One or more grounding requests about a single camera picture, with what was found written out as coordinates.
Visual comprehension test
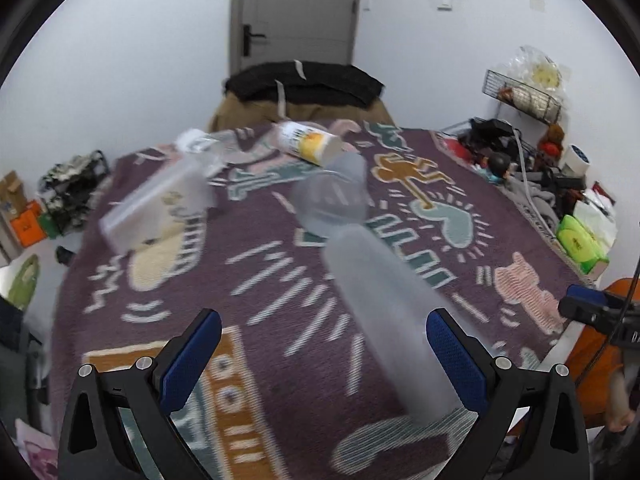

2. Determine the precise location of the frosted cup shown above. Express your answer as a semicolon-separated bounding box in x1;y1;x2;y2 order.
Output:
322;224;486;425
290;152;369;238
99;156;216;254

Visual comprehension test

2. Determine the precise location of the small clear white-capped cup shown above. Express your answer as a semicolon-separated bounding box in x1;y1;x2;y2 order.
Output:
175;129;238;158

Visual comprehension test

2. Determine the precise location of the white yellow printed cup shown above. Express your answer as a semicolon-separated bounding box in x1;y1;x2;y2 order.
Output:
276;122;343;167

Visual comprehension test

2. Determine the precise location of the green slipper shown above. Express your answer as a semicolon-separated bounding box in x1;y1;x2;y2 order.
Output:
6;255;40;311

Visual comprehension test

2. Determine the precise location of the black slipper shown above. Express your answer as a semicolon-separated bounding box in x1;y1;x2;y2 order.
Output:
55;246;76;266

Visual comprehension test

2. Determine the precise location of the green tissue pack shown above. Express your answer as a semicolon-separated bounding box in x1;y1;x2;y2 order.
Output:
555;214;610;280

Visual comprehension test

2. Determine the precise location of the patterned purple woven tablecloth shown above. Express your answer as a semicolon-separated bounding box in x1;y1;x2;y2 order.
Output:
50;122;579;479

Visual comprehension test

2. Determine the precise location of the orange box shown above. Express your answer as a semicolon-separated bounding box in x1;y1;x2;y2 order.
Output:
10;200;47;248

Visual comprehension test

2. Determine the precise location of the black shoe rack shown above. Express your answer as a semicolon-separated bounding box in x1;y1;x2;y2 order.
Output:
37;150;111;235

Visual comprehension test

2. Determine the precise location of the cardboard box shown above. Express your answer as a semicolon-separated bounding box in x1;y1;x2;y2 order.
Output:
0;170;27;220

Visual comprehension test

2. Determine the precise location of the white tape roll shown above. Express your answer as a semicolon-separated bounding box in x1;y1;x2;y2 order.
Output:
560;144;590;178

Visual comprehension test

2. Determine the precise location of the black-haired figurine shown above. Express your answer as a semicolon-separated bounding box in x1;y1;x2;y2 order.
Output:
486;152;512;184

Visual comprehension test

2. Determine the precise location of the brown plush toy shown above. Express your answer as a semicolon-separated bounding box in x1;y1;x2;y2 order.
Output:
537;124;565;162

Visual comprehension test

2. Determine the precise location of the brown chair back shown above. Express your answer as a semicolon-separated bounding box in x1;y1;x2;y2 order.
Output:
207;92;395;132

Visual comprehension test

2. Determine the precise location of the clear plastic bag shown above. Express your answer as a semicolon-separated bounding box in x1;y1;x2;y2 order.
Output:
506;46;565;102

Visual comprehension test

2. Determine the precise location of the black fleece jacket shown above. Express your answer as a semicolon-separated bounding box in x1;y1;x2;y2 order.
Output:
224;60;384;108

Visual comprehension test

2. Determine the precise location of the grey door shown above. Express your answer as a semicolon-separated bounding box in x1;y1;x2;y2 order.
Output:
229;0;359;74

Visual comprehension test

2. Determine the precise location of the black wire wall basket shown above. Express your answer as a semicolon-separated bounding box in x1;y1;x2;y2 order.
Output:
483;70;562;125

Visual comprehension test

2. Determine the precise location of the black door handle lock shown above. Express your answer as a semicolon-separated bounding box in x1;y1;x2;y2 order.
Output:
242;24;267;58

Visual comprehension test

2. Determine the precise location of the white light switch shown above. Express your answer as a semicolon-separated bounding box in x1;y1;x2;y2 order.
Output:
437;0;454;12

